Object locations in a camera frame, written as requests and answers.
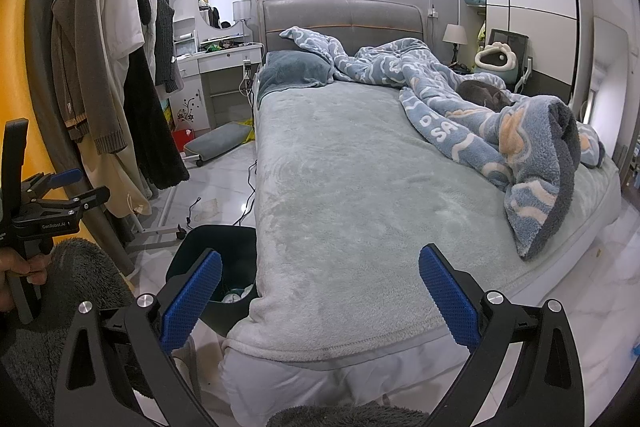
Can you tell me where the table lamp with white shade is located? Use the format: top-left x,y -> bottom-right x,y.
442,24 -> 468,65

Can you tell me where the cream flower-shaped cat bed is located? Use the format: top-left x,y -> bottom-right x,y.
472,42 -> 516,82

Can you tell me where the teal plastic bin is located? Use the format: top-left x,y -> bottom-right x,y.
165,224 -> 258,338

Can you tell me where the grey cat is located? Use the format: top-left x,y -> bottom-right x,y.
457,79 -> 513,110

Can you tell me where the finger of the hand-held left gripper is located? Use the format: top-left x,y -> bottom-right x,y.
22,168 -> 84,200
42,186 -> 111,220

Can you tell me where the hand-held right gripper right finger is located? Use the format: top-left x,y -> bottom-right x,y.
418,243 -> 586,427

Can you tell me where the grey fluffy robe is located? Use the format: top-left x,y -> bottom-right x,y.
0,237 -> 431,427

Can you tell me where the white vanity desk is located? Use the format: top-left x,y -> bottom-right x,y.
172,0 -> 263,132

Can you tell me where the grey upholstered bed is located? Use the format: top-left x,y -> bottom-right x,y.
220,0 -> 623,408

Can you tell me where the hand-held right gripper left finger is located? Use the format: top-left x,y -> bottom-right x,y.
52,249 -> 224,427

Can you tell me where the person's left hand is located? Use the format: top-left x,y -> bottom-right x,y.
0,252 -> 51,313

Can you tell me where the black cable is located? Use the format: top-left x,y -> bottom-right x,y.
185,159 -> 258,228

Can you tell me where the black office chair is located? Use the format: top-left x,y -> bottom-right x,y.
484,28 -> 533,92

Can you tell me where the grey-blue pillow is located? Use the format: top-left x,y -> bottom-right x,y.
257,50 -> 335,102

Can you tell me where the blue printed fleece blanket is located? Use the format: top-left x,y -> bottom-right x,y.
279,26 -> 606,262

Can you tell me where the white vanity lamp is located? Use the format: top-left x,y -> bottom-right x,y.
232,0 -> 251,45

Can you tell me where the red bin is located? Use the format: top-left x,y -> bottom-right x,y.
171,127 -> 195,152

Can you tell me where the beige coat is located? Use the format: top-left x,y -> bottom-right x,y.
85,52 -> 153,220

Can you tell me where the white clothes rack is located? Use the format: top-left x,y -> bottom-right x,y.
127,187 -> 187,253

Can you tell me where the grey cushion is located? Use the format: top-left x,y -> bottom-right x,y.
183,122 -> 251,168

